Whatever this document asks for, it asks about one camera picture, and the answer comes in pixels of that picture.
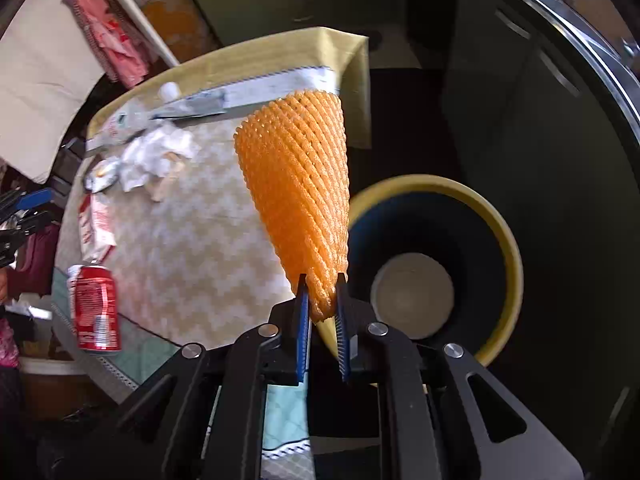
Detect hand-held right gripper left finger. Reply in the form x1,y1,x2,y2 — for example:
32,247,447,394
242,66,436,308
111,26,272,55
117,274,313,480

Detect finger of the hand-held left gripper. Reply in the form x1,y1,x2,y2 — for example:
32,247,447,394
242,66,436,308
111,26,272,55
0,187,55,221
0,210,53,268

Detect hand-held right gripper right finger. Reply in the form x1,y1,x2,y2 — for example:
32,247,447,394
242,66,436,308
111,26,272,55
334,272,586,480

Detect red and white carton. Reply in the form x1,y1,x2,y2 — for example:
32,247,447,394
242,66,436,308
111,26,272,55
77,192,118,263

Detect red soda can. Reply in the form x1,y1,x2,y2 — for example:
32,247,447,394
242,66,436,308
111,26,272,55
66,263,122,356

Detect white tissue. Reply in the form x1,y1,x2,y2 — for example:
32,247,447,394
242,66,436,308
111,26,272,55
120,127,201,193

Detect orange foam fruit net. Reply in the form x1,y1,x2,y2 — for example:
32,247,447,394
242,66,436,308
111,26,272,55
234,89,351,323

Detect blue bin with yellow rim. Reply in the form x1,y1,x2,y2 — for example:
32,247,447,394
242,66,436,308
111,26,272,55
345,174,524,368

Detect maroon cloth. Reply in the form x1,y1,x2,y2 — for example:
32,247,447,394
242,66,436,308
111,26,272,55
10,225,61,297

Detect white cushion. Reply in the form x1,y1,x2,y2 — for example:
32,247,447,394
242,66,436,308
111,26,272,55
0,0,108,183

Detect teal lace-trimmed cloth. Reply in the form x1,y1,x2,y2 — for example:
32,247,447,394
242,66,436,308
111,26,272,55
50,267,313,480

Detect brown basin with white rim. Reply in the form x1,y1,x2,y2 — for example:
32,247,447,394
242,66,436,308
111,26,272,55
17,355,101,416

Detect pink patterned cloth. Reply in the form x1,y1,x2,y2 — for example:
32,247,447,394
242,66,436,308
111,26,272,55
60,0,151,88

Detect long grey flat wrapper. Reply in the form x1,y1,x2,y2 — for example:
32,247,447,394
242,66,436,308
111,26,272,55
85,67,341,156

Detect orange-brown container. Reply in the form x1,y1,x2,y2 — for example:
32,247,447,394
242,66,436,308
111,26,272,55
140,0,211,63

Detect green curved door cabinet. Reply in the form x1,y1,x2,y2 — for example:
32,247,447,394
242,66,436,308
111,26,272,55
440,0,640,321

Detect black kitchen countertop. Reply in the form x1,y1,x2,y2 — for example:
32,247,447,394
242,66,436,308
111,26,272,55
450,0,640,126

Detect white wooden rail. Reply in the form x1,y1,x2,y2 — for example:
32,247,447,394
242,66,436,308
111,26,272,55
92,0,181,67

